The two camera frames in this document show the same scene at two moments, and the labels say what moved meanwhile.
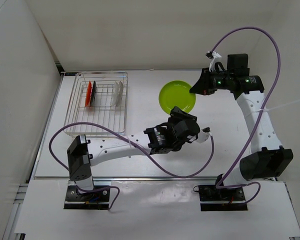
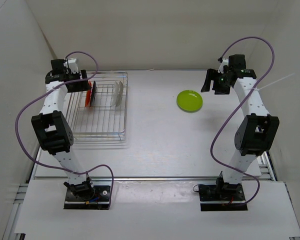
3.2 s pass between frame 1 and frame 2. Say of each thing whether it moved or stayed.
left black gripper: moved
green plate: moved
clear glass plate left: stayed
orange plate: stayed
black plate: stayed
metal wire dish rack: stayed
